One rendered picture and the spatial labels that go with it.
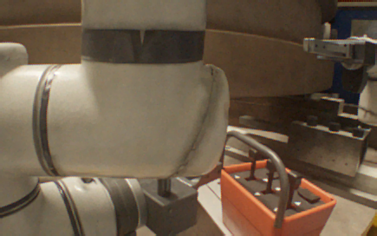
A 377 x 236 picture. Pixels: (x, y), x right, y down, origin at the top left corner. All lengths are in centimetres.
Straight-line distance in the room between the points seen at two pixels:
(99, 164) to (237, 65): 94
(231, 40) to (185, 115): 90
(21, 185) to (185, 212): 17
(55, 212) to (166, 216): 11
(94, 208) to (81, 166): 9
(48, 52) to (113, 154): 81
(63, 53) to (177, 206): 75
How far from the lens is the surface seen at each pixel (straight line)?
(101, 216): 26
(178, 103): 15
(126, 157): 16
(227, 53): 104
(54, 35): 95
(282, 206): 36
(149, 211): 29
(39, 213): 25
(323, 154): 154
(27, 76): 19
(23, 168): 19
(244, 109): 269
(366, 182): 163
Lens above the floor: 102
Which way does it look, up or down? 14 degrees down
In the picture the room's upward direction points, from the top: 3 degrees clockwise
